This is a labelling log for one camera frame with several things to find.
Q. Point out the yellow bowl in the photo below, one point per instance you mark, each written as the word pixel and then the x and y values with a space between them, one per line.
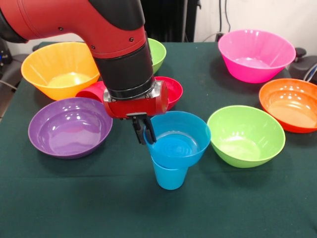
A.
pixel 57 62

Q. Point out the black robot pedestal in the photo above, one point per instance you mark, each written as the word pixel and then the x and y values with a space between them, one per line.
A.
pixel 171 19

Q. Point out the purple bowl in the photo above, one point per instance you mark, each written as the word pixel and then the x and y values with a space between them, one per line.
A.
pixel 70 126

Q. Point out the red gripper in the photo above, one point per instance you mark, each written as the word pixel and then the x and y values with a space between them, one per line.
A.
pixel 136 107

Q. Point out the black office chair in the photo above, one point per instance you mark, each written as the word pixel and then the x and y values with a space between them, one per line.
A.
pixel 303 67
pixel 15 67

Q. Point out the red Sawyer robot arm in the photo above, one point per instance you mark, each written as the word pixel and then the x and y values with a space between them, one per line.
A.
pixel 111 37

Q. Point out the orange bowl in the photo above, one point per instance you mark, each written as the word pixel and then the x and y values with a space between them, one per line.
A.
pixel 289 101

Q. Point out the blue bowl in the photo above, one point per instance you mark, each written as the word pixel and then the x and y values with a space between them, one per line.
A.
pixel 180 129

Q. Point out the black computer box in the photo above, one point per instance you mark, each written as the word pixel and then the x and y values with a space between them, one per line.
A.
pixel 5 53

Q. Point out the dark green tablecloth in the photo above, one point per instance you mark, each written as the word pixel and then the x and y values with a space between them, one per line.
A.
pixel 99 210

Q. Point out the red cup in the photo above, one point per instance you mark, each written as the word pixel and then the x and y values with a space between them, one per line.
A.
pixel 91 93

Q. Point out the blue cup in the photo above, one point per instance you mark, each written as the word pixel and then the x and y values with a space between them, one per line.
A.
pixel 169 178

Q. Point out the pink bowl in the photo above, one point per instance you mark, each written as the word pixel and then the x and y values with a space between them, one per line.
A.
pixel 257 49

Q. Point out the red bowl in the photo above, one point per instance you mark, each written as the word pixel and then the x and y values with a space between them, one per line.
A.
pixel 174 91

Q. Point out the green bowl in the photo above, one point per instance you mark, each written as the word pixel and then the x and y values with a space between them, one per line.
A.
pixel 158 52
pixel 247 134

